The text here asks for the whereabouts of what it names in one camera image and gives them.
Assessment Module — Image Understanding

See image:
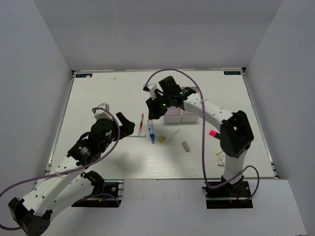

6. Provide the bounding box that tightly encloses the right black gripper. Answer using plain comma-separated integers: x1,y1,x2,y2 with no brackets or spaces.
147,92,173,120

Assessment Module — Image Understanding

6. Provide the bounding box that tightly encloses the yellow capped white marker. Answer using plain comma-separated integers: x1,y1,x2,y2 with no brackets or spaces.
127,135,146,138

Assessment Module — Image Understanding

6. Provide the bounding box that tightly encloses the clear blue spray bottle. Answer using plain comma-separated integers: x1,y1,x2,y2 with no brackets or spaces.
147,120,155,144

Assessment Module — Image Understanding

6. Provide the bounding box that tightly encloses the orange capped pen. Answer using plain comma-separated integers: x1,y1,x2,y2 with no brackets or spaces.
138,113,144,136

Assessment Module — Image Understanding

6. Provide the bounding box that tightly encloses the long white yellow marker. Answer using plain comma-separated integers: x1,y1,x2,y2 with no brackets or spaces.
163,129,180,143

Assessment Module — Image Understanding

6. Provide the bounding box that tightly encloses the pink black highlighter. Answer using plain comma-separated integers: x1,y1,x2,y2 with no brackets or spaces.
209,130,221,139

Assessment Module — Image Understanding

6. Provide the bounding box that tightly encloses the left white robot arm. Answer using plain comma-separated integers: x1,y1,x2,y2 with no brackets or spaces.
8,110,135,236

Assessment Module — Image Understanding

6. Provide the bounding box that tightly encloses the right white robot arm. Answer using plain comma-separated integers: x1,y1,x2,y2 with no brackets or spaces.
143,76,254,196

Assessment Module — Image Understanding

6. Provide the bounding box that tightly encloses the left white compartment organizer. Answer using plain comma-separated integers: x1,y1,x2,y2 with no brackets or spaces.
163,107,182,124

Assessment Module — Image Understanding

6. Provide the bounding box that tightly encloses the white compartment organizer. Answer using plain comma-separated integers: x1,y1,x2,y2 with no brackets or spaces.
181,107,198,123
163,107,182,124

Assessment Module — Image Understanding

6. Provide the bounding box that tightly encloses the yellow eraser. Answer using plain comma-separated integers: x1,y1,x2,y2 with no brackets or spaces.
158,136,165,143

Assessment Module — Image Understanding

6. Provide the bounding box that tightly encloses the right white compartment organizer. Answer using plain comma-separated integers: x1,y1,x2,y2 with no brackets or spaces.
181,107,198,123

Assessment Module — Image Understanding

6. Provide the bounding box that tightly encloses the grey white eraser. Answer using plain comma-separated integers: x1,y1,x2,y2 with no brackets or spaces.
182,141,190,152

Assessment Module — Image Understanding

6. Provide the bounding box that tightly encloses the left corner label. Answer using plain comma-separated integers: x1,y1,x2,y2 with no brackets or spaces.
75,73,93,78

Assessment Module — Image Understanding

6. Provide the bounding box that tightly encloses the corner label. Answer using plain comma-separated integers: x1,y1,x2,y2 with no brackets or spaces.
223,71,242,75
75,73,93,78

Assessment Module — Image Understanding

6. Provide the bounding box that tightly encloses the right corner label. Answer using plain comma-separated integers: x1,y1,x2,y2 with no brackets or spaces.
223,71,242,75

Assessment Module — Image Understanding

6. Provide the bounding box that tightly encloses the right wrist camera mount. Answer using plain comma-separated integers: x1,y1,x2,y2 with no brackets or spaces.
143,82,157,100

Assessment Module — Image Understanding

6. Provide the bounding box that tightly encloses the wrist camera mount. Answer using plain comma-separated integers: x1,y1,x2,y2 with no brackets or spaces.
92,103,111,120
143,82,157,100

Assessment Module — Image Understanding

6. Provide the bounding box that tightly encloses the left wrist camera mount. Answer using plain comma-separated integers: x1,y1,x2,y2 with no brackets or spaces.
92,103,111,120

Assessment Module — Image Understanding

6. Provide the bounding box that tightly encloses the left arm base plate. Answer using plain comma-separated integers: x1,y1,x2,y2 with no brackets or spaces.
72,180,124,208

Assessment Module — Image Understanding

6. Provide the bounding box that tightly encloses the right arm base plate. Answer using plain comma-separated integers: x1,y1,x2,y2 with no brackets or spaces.
202,181,253,209

